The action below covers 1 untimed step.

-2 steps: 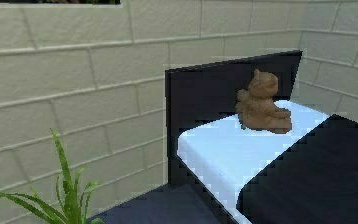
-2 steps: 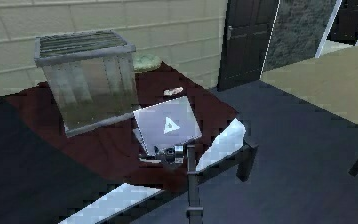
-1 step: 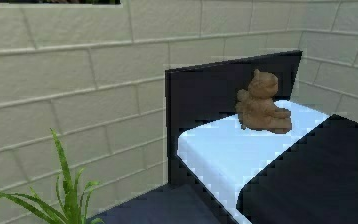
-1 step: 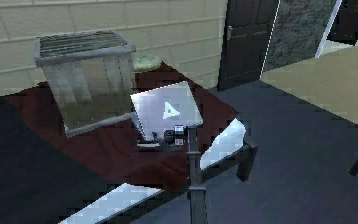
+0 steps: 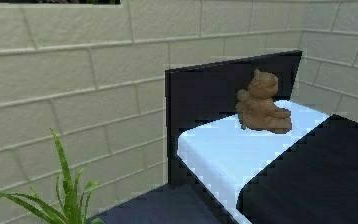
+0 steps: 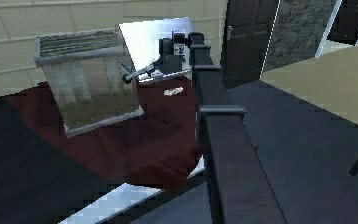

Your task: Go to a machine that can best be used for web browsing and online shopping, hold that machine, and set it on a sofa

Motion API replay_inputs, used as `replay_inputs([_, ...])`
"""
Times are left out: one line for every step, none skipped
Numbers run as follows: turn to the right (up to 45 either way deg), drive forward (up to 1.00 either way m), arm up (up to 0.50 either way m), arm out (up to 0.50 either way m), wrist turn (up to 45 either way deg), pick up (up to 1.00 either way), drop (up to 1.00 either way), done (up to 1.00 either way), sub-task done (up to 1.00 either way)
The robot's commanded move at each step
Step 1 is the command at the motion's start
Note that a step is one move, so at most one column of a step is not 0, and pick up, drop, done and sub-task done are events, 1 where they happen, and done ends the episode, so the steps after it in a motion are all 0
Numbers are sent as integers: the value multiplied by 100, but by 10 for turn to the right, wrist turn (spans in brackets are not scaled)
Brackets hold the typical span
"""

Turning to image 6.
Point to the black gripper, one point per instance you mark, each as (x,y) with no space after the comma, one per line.
(173,64)

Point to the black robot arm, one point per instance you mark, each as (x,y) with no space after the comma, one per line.
(220,140)

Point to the small pale flat object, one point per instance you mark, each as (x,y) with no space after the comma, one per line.
(173,91)

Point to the silver ribbed toaster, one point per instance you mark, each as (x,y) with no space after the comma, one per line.
(87,86)

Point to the dark red round table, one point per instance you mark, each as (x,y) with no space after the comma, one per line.
(143,143)

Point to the dark brown room door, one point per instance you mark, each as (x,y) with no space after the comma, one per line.
(248,40)

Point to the white window frame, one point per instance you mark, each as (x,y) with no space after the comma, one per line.
(327,30)

